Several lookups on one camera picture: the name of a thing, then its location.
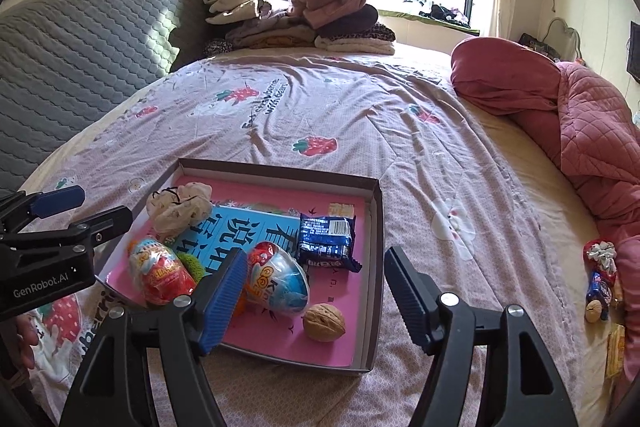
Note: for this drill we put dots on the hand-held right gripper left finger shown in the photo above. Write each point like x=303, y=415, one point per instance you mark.
x=222, y=307

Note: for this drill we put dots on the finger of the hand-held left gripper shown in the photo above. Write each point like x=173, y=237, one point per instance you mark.
x=100, y=224
x=55, y=201

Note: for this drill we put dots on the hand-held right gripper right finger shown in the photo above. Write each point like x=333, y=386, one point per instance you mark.
x=410, y=302

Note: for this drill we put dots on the orange tangerine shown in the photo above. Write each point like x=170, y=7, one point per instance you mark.
x=240, y=305

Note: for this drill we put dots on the brown cardboard box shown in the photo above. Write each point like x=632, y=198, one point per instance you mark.
x=375, y=257

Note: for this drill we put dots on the blue toy egg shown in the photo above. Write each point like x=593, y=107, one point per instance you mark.
x=282, y=287

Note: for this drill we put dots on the red toy egg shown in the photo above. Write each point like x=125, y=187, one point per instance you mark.
x=160, y=274

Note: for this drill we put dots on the blue cookie packet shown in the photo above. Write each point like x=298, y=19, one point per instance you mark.
x=325, y=239

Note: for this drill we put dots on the person's left hand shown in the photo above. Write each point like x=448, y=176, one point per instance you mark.
x=25, y=342

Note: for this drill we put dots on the pink book with blue label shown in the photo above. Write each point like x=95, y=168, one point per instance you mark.
x=330, y=317

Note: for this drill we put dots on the grey quilted headboard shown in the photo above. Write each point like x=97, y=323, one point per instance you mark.
x=75, y=52

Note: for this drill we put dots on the beige bed sheet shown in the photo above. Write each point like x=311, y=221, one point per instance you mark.
x=540, y=187

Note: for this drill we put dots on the small blue snack packet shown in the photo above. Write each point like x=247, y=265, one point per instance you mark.
x=597, y=287

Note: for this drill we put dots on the strawberry print bed cover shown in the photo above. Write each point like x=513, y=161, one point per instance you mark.
x=350, y=117

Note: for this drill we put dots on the yellow snack packet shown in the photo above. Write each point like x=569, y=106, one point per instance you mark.
x=615, y=352

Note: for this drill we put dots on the pink quilted blanket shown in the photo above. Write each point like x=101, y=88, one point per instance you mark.
x=590, y=122

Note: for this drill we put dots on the green windowsill mat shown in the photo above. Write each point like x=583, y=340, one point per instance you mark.
x=400, y=16

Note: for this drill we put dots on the pile of folded clothes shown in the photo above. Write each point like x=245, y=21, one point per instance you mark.
x=300, y=17

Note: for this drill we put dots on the dark clothes on windowsill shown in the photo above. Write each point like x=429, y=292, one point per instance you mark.
x=445, y=14

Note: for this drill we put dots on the white ornate chair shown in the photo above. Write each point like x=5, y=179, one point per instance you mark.
x=557, y=21

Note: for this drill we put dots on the black television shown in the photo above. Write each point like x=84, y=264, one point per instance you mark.
x=635, y=52

